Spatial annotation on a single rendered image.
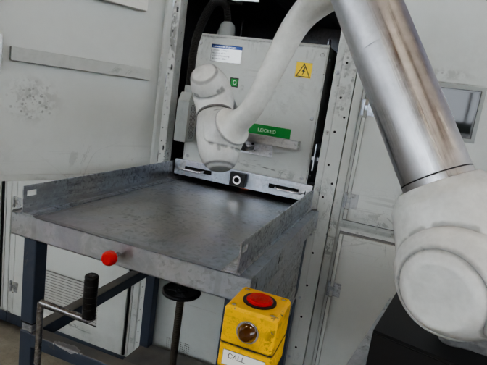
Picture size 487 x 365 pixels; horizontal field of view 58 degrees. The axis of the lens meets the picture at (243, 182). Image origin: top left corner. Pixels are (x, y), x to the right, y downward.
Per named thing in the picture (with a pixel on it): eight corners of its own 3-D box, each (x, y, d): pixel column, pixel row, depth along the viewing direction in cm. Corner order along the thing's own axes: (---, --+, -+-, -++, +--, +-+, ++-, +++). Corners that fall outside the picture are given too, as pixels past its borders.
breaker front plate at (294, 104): (304, 188, 153) (328, 46, 144) (181, 163, 169) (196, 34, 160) (305, 187, 154) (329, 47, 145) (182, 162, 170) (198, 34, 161)
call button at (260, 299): (267, 317, 63) (269, 307, 62) (241, 309, 64) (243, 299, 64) (275, 306, 66) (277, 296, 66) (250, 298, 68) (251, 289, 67)
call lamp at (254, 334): (254, 351, 60) (257, 329, 60) (231, 343, 61) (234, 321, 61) (257, 346, 62) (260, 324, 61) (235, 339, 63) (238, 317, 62)
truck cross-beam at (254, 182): (309, 202, 153) (312, 185, 152) (173, 173, 170) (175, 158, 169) (312, 200, 157) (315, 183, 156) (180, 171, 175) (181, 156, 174)
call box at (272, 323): (267, 386, 62) (277, 319, 60) (215, 367, 64) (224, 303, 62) (282, 357, 69) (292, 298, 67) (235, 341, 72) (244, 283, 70)
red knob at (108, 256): (111, 269, 92) (112, 254, 91) (98, 265, 93) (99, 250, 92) (124, 262, 96) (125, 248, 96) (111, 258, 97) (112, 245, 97)
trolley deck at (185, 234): (248, 305, 87) (253, 277, 86) (10, 233, 107) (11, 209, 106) (315, 227, 150) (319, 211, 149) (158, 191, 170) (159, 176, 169)
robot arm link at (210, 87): (201, 93, 132) (203, 130, 127) (182, 61, 118) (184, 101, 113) (235, 85, 130) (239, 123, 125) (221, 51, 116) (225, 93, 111)
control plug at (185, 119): (185, 143, 156) (190, 93, 152) (172, 140, 157) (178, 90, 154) (194, 141, 163) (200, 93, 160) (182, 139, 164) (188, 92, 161)
